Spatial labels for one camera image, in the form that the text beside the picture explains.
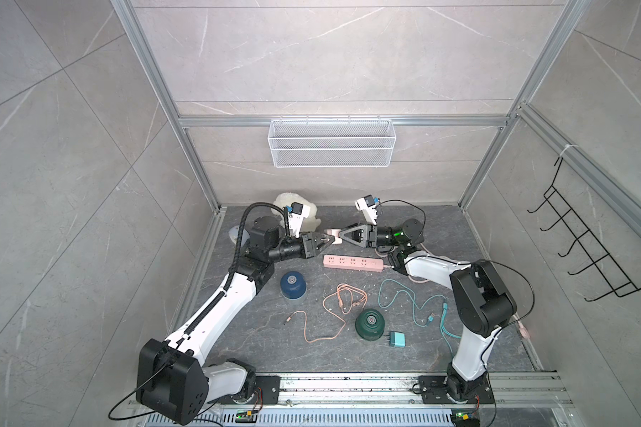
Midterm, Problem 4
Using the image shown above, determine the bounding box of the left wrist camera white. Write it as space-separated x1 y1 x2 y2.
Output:
286 202 311 238

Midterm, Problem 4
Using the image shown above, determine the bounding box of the teal charging cable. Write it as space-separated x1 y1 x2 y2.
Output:
377 278 463 354

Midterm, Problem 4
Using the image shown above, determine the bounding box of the teal usb wall charger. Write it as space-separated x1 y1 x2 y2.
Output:
388 331 406 348

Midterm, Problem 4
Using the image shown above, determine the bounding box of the white wire mesh basket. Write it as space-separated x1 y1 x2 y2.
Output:
267 118 397 168

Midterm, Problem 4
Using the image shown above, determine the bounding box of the pink power strip cord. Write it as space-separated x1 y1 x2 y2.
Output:
376 242 532 340

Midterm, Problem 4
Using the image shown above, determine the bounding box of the pink usb wall charger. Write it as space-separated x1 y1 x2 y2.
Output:
324 229 343 245

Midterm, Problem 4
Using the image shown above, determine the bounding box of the white plush dog toy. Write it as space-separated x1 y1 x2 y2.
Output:
273 192 322 232

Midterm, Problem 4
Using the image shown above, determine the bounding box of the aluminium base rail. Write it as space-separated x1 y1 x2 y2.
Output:
187 372 582 426

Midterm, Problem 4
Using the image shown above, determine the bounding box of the pink power strip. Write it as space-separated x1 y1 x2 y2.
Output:
323 254 386 272

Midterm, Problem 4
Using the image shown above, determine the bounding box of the pink charging cable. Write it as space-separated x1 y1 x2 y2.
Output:
283 282 369 344

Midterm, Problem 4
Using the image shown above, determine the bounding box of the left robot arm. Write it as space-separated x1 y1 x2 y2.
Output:
130 202 335 425

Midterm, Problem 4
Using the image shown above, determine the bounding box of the light blue round gadget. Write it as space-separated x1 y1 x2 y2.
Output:
228 225 249 246

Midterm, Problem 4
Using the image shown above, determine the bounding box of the black wire hook rack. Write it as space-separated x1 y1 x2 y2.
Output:
527 157 641 302

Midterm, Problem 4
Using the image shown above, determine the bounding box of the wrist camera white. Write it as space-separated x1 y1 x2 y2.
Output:
354 195 380 225
286 202 311 238

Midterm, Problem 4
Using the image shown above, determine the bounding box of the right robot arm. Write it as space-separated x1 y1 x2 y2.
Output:
332 195 519 404

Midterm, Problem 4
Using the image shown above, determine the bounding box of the green cordless meat grinder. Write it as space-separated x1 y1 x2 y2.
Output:
354 309 386 342

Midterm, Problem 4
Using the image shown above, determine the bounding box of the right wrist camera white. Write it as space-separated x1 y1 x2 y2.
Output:
354 195 380 225

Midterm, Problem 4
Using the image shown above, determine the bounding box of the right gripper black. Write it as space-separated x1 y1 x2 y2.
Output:
337 226 401 255

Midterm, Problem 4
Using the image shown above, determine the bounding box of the blue cordless meat grinder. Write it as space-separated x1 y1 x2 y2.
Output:
280 272 307 301

